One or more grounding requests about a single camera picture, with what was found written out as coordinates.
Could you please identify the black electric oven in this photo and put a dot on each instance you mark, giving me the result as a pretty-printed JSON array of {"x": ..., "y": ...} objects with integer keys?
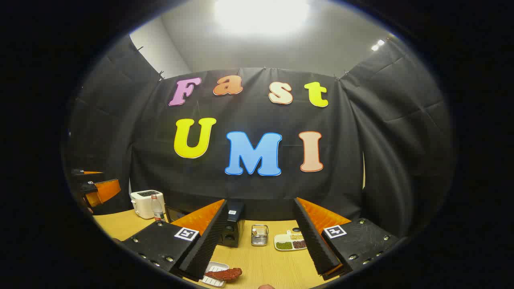
[{"x": 235, "y": 228}]

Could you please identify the white slotted tray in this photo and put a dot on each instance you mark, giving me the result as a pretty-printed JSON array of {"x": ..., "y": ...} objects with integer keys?
[{"x": 217, "y": 265}]

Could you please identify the white toaster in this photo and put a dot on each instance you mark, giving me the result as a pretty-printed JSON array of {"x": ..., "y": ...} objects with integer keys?
[{"x": 140, "y": 202}]

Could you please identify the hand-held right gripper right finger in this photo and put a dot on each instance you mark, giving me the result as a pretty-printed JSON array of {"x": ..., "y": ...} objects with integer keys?
[{"x": 317, "y": 241}]

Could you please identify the black backdrop cloth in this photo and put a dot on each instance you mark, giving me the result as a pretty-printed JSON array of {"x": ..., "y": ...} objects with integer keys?
[{"x": 257, "y": 188}]

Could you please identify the red meat piece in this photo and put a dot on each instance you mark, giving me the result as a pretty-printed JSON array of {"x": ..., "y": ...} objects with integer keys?
[{"x": 225, "y": 274}]

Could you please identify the small ceiling spotlight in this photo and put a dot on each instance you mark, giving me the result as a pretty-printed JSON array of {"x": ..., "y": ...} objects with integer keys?
[{"x": 377, "y": 44}]

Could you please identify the white divided bean plate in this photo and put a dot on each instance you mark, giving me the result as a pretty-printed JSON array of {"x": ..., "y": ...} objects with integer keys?
[{"x": 286, "y": 244}]

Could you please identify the clear plastic bottle red label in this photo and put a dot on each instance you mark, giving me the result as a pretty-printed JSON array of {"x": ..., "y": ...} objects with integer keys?
[{"x": 157, "y": 208}]

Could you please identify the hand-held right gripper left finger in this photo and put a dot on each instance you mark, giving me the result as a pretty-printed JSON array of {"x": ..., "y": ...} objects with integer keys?
[{"x": 209, "y": 241}]

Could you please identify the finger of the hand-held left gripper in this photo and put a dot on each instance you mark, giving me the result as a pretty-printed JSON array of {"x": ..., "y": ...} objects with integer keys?
[
  {"x": 90, "y": 172},
  {"x": 106, "y": 190}
]

